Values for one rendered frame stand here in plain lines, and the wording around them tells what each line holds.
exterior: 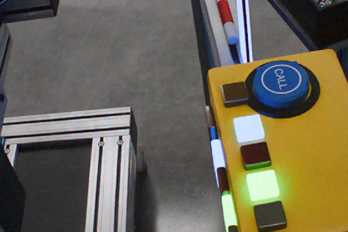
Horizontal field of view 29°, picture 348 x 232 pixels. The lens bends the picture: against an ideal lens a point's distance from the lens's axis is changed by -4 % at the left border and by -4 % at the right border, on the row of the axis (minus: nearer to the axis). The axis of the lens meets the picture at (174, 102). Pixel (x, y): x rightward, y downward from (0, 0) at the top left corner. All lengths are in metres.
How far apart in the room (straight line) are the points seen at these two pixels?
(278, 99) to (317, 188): 0.07
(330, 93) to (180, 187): 1.30
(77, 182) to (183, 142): 0.40
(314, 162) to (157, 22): 1.80
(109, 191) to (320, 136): 1.08
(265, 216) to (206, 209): 1.31
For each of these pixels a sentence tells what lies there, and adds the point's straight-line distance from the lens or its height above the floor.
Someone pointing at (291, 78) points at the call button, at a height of 1.08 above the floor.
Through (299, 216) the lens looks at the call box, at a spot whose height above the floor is 1.07.
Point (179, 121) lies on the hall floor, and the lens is 1.91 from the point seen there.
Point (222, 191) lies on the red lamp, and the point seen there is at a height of 1.06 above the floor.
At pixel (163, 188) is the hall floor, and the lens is 1.77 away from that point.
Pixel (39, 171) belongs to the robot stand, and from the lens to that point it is 1.62.
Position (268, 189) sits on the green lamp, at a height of 1.08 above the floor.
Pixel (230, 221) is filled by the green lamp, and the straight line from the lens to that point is 0.44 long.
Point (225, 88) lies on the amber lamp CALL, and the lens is 0.48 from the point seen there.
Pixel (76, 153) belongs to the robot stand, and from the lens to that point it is 1.62.
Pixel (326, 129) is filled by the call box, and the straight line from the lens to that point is 0.46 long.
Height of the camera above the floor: 1.43
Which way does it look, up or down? 47 degrees down
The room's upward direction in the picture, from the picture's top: 11 degrees counter-clockwise
